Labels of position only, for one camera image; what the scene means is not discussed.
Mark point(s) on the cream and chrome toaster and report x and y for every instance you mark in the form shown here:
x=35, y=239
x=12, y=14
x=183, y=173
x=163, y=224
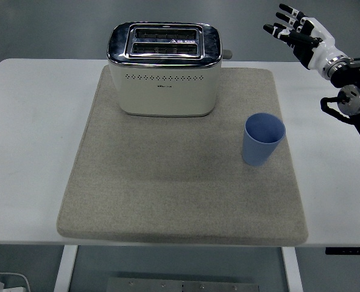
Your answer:
x=164, y=94

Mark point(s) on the white table leg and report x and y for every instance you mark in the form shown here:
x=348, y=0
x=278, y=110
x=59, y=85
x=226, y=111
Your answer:
x=292, y=270
x=65, y=267

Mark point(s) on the black table control panel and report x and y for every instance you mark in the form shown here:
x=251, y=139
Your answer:
x=350, y=251

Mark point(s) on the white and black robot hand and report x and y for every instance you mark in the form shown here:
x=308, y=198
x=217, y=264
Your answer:
x=323, y=48

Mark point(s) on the white power strip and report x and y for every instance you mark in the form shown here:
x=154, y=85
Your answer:
x=18, y=284

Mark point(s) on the blue plastic cup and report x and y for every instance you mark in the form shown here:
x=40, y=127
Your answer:
x=257, y=149

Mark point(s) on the beige fabric mat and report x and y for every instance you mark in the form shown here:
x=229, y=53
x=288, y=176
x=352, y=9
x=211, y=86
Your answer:
x=173, y=188

